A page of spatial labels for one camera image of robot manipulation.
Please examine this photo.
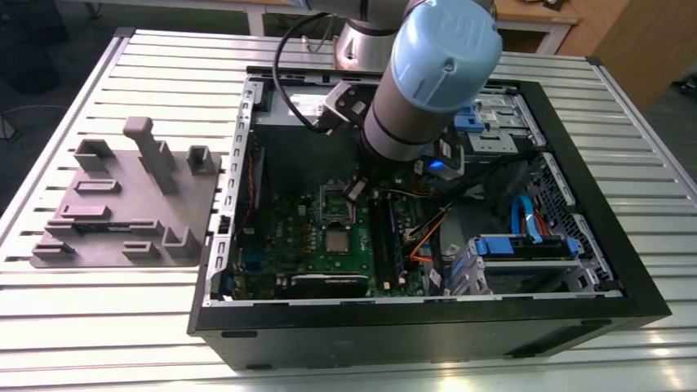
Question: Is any white rounded wrist camera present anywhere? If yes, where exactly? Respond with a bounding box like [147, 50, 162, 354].
[426, 138, 467, 180]

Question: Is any brown wooden cabinet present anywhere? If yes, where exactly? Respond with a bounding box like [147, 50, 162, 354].
[559, 0, 697, 111]

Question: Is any hard disk in blue carrier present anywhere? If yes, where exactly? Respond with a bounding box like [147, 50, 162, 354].
[470, 234, 581, 262]

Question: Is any black open PC case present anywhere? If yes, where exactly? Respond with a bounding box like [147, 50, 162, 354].
[186, 65, 674, 372]

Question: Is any black wire bundle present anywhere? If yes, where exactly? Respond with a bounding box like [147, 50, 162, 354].
[413, 153, 538, 238]

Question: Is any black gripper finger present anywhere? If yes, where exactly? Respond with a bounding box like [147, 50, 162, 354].
[342, 176, 374, 204]

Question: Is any metal drive cage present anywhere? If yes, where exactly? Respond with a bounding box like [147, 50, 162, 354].
[450, 83, 549, 176]

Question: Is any blue flat wire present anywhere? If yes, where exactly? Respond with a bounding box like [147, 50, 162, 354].
[510, 195, 545, 244]

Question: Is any silver wrist camera black mount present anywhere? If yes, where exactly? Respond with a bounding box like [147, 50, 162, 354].
[313, 81, 377, 136]

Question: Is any grey parts rack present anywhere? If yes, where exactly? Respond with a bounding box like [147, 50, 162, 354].
[29, 116, 227, 270]

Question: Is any green motherboard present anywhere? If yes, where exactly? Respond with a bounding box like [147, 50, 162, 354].
[225, 179, 431, 299]

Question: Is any wooden desk white frame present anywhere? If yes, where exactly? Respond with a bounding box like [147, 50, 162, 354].
[494, 0, 581, 54]

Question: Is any metal disk bay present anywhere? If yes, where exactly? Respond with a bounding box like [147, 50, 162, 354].
[443, 234, 625, 297]

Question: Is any RAM stick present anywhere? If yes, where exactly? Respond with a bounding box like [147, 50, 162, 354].
[73, 220, 137, 236]

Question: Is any blue drive latch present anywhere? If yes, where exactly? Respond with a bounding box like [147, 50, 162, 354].
[454, 104, 485, 134]

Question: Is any orange wire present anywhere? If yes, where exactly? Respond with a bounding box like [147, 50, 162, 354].
[407, 216, 453, 263]

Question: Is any grey power supply unit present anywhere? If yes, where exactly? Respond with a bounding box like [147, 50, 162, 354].
[253, 85, 363, 185]

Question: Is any black graphics card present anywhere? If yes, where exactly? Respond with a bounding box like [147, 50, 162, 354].
[274, 272, 369, 299]

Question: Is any silver-topped CPU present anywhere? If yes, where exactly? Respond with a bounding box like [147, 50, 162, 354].
[325, 231, 353, 252]

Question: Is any black camera cable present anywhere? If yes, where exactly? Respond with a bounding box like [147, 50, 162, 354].
[270, 11, 333, 134]

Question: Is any CPU socket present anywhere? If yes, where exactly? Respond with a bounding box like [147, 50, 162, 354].
[318, 226, 359, 259]

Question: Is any black RAM slot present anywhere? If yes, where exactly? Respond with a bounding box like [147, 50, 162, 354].
[383, 194, 407, 287]
[366, 194, 394, 289]

